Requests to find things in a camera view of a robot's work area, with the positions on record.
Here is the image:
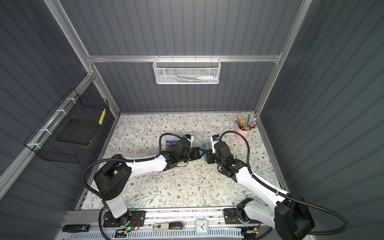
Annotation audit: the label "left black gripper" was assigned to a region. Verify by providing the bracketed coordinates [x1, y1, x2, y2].
[177, 146, 206, 164]

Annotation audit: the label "clear acrylic organizer box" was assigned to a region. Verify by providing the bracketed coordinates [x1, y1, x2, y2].
[164, 131, 196, 152]

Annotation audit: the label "blue leather card holder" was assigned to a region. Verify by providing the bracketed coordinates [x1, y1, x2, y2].
[203, 142, 212, 152]

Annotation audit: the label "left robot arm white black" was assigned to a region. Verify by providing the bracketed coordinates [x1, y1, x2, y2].
[94, 136, 205, 220]

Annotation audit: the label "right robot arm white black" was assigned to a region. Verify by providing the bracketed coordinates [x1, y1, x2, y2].
[203, 141, 315, 240]

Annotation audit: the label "blue card in organizer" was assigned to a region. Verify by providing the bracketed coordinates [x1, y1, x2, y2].
[166, 141, 176, 148]

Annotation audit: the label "pink card in organizer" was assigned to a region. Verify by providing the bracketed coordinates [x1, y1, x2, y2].
[166, 135, 180, 142]

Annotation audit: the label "floral patterned table mat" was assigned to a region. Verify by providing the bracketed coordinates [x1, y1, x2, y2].
[80, 112, 289, 210]

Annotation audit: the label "pink pencil cup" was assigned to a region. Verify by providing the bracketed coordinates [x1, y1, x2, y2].
[235, 126, 252, 142]

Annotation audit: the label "coloured pencils in cup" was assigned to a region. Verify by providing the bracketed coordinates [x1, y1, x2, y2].
[236, 114, 257, 131]

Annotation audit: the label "small teal desk clock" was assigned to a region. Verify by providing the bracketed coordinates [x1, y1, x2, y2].
[195, 219, 209, 235]

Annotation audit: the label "pens in white basket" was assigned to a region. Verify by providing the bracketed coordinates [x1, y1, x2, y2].
[177, 75, 219, 83]

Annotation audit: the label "small clear packet with label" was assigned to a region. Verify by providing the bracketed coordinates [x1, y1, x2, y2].
[274, 218, 289, 232]

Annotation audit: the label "yellow tag on basket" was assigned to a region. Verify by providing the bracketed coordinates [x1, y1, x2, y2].
[98, 109, 106, 125]

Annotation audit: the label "black flat pad in basket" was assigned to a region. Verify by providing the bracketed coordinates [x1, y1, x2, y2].
[57, 119, 94, 146]

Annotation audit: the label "black stapler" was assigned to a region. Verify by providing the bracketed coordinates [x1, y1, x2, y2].
[62, 224, 90, 233]

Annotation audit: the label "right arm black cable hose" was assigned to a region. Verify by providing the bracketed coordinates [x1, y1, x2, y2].
[219, 130, 350, 240]

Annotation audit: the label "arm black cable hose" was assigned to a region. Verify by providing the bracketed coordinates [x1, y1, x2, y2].
[219, 130, 350, 240]
[81, 132, 184, 240]

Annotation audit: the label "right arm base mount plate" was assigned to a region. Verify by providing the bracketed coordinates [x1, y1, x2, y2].
[222, 208, 262, 225]

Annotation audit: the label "silver black device on rail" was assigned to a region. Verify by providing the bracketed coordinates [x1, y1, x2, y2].
[153, 222, 185, 232]

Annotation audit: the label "white wire mesh basket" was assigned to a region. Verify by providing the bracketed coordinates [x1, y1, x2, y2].
[153, 58, 222, 85]

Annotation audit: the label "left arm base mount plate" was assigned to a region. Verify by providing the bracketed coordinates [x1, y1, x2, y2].
[102, 211, 147, 228]

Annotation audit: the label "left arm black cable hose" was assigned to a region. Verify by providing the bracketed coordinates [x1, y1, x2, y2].
[81, 132, 184, 240]

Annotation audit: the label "black wire wall basket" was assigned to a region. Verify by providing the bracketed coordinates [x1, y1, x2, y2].
[25, 91, 109, 164]

